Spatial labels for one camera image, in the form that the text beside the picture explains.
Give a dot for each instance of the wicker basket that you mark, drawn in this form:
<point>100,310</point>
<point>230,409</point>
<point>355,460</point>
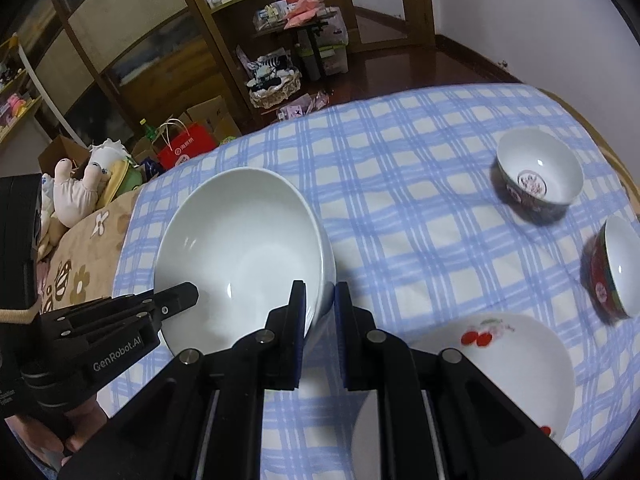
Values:
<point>275,95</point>

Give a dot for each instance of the brown flower print blanket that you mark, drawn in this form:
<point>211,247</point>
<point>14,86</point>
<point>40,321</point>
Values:
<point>75,260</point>

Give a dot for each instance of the red paper bag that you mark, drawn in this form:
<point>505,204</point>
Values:
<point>190,150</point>

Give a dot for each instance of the wooden door frame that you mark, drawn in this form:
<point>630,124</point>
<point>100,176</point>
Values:
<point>425,0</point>

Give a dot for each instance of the wooden shelf unit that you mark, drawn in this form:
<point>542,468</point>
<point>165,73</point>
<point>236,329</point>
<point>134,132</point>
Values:
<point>215,35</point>

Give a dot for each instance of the green bottle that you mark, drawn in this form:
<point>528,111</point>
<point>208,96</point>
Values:
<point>148,132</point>

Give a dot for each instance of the yellow green plush toy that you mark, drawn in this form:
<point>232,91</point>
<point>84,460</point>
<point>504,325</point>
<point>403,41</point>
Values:
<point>122,180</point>

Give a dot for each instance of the woven rattan frame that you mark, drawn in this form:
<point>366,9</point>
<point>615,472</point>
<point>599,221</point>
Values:
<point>617,165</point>

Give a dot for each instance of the small bowl with red emblem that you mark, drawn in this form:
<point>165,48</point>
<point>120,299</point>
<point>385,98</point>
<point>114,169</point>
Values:
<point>540,160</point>

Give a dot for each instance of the black folding table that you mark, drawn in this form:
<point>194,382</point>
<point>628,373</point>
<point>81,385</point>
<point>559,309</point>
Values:
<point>312,55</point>

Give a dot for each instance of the cardboard box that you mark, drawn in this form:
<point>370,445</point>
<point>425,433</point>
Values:
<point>60,152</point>
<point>210,115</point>

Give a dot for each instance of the clear plastic storage box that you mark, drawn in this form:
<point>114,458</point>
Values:
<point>335,55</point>

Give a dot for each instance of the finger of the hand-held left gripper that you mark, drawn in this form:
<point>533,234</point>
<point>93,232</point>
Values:
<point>177,296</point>

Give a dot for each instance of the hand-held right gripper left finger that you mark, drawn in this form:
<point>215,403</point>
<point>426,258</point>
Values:
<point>299,330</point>

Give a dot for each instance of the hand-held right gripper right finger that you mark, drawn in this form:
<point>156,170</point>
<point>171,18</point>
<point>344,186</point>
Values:
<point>342,330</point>

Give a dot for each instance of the blue plaid cloth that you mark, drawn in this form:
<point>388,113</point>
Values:
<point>400,210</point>

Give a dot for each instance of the white cherry print plate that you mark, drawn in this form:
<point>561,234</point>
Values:
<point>510,380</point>

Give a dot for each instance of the person's left hand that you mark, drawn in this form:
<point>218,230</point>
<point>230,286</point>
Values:
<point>87,417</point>

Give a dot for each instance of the pink packets pile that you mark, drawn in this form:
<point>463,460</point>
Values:
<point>300,107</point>

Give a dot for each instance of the wooden cabinet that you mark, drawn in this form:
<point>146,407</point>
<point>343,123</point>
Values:
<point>150,85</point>

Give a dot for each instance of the large white bowl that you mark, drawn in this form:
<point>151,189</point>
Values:
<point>240,240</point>

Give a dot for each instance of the white pole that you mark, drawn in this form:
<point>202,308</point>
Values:
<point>45,90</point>

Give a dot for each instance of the white plush toy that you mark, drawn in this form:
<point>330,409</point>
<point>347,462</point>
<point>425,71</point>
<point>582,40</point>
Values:
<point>75,190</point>

